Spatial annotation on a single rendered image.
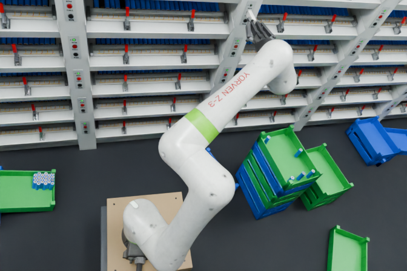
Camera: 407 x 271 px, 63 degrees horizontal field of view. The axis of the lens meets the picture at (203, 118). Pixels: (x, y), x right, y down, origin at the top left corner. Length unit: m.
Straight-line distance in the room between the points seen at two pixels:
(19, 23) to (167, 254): 0.99
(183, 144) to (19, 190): 1.17
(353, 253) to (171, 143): 1.51
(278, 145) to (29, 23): 1.27
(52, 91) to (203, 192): 0.99
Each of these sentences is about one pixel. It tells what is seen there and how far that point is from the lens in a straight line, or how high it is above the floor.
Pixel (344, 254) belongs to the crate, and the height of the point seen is 0.00.
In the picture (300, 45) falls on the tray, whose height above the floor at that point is 0.74.
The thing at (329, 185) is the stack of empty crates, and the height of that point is 0.16.
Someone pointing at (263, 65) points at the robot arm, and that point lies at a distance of 1.05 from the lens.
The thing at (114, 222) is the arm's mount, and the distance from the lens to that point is 1.53.
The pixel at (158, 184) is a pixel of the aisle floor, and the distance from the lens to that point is 1.97.
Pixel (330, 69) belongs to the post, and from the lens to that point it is 2.04.
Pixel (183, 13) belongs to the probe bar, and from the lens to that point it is 1.47.
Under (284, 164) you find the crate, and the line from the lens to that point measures 1.75.
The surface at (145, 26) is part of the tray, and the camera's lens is 1.43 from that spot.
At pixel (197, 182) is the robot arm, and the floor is 0.94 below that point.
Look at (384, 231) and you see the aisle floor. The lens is 2.42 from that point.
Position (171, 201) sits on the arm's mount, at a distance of 1.57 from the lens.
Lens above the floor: 1.77
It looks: 51 degrees down
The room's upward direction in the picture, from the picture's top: 19 degrees clockwise
